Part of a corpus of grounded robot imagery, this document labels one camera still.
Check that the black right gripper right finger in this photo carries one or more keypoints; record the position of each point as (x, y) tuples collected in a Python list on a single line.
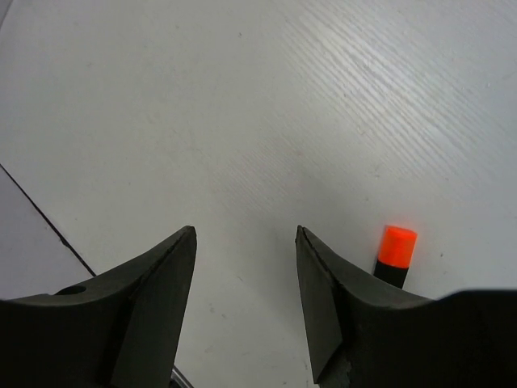
[(364, 332)]

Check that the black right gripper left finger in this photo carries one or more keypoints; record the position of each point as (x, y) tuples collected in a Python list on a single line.
[(118, 329)]

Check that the orange cap black highlighter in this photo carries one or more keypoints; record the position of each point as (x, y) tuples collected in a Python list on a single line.
[(394, 256)]

